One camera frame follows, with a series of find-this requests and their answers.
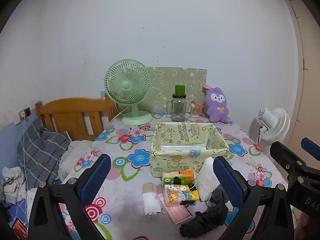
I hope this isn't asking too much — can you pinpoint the grey sock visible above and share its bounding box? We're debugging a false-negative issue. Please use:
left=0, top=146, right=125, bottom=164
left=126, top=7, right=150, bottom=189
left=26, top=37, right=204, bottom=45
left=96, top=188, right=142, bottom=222
left=210, top=184, right=228, bottom=204

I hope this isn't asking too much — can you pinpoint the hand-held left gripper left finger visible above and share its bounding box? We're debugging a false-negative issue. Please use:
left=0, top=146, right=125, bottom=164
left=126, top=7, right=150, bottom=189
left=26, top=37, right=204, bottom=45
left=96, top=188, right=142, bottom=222
left=27, top=153, right=112, bottom=240

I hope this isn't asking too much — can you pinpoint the floral tablecloth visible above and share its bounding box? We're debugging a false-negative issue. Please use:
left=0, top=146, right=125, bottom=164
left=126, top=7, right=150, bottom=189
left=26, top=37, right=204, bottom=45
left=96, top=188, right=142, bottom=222
left=59, top=111, right=288, bottom=240

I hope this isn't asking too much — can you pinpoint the green printed board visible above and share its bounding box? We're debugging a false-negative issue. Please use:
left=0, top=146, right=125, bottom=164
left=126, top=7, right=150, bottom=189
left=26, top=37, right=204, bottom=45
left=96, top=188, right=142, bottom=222
left=146, top=67, right=208, bottom=114

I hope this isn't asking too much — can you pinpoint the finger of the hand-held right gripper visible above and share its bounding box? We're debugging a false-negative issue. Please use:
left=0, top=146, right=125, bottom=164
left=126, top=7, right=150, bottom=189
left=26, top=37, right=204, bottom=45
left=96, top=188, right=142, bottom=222
left=301, top=137, right=320, bottom=161
left=269, top=141, right=309, bottom=180

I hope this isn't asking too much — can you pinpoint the black cloth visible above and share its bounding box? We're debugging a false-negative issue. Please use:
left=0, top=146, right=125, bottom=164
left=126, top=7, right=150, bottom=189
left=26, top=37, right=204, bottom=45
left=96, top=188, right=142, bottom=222
left=179, top=202, right=229, bottom=238

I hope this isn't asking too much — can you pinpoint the white grey blanket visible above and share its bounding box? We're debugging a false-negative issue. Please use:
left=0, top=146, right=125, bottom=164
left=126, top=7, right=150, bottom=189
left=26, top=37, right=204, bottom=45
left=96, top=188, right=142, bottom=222
left=59, top=140, right=94, bottom=180

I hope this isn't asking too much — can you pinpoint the red orange packet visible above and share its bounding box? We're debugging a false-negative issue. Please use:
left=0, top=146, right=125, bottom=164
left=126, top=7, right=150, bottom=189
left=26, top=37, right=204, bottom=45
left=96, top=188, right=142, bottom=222
left=12, top=217, right=28, bottom=239

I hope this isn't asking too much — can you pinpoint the green desk fan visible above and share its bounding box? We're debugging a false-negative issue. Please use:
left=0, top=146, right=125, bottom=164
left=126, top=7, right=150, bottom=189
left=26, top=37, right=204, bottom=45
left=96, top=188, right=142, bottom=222
left=104, top=59, right=153, bottom=125

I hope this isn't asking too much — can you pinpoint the pink packet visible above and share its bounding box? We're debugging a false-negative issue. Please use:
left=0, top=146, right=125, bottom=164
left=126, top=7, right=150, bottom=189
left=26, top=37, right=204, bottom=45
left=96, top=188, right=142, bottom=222
left=157, top=195, right=193, bottom=225

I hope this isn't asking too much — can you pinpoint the white fan cable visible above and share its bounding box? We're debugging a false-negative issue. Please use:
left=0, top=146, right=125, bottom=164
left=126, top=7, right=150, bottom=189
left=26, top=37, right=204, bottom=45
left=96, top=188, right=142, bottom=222
left=109, top=106, right=130, bottom=123

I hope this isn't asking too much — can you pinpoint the purple plush bunny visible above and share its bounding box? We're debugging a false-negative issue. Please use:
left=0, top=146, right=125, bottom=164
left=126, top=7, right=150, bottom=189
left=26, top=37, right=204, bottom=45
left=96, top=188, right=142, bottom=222
left=203, top=87, right=232, bottom=123

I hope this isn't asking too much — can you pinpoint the printed fabric storage box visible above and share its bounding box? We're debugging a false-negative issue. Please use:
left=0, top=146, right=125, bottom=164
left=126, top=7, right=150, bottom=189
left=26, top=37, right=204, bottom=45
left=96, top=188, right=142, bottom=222
left=149, top=122, right=229, bottom=178

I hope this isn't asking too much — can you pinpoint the white cloth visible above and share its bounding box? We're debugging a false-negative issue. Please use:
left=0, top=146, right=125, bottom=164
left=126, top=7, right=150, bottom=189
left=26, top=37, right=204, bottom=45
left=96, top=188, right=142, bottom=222
left=142, top=183, right=162, bottom=217
left=2, top=166, right=27, bottom=204

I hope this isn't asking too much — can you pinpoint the white standing fan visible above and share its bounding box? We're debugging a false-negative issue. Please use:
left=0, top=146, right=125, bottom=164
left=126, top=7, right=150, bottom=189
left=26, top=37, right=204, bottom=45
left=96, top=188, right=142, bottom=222
left=250, top=107, right=290, bottom=147

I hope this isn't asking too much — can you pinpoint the glass jar mug green lid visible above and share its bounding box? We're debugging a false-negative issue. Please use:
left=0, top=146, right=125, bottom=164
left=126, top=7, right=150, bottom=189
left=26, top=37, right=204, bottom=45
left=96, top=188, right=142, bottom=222
left=166, top=85, right=188, bottom=121

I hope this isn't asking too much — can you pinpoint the beige door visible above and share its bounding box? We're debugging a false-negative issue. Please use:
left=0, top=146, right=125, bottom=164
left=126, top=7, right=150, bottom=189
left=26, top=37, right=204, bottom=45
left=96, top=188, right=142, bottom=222
left=284, top=0, right=320, bottom=160

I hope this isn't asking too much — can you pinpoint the green orange tissue pack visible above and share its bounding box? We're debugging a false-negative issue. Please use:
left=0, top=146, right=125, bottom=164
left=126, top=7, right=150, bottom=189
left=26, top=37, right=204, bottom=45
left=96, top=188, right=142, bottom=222
left=162, top=169, right=195, bottom=188

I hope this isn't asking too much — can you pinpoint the grey plaid pillow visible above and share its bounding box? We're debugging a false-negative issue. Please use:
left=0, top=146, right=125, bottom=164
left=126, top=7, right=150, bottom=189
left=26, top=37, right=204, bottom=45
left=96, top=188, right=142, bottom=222
left=16, top=119, right=72, bottom=188

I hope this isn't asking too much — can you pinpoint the person's right hand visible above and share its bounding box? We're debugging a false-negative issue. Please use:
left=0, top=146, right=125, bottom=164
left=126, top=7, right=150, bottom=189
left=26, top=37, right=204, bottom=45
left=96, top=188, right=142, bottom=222
left=296, top=212, right=315, bottom=233

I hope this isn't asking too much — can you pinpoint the cotton swab jar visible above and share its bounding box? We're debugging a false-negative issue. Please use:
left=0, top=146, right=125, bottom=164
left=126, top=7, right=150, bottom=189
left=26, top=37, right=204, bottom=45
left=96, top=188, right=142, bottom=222
left=190, top=101, right=204, bottom=117

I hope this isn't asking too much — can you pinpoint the cartoon print tissue pack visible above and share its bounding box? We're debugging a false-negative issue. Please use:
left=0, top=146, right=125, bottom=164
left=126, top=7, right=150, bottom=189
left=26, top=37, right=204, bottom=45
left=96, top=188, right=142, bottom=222
left=163, top=184, right=200, bottom=207

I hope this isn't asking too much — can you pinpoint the crumpled white cloth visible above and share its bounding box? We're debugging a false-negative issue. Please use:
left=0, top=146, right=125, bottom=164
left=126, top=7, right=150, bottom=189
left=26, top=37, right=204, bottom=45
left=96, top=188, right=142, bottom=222
left=2, top=166, right=27, bottom=204

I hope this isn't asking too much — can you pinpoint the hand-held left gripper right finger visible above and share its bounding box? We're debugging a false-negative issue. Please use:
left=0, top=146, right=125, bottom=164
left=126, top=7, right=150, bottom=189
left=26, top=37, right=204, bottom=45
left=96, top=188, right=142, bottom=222
left=212, top=156, right=295, bottom=240

